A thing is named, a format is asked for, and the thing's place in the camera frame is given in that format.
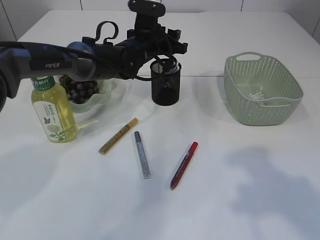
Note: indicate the silver glitter pen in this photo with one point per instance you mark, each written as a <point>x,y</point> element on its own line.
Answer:
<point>142,156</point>

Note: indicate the clear plastic sheet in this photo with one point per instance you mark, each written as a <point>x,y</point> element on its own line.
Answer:
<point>256,93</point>

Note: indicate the purple artificial grape bunch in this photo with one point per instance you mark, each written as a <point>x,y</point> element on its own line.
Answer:
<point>79,92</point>

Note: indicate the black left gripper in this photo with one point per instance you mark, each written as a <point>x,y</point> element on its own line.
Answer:
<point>144,41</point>

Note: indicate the gold glitter pen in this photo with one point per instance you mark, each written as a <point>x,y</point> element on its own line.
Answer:
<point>118,136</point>

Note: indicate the yellow tea bottle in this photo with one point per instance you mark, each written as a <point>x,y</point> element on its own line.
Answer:
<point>52,106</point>

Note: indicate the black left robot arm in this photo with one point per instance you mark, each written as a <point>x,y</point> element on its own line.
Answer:
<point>85,60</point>

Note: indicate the black mesh pen holder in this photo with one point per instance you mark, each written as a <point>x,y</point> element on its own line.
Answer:
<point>165,89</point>

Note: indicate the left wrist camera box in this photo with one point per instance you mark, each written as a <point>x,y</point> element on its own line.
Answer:
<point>147,13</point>

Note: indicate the clear plastic ruler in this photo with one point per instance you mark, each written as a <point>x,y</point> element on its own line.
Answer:
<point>172,65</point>

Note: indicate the green woven plastic basket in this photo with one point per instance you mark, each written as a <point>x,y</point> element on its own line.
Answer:
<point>283,93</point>

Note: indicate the red glitter pen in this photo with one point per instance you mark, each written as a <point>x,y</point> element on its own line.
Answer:
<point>183,166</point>

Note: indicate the green wavy glass bowl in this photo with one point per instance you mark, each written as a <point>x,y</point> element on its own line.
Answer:
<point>105,88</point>

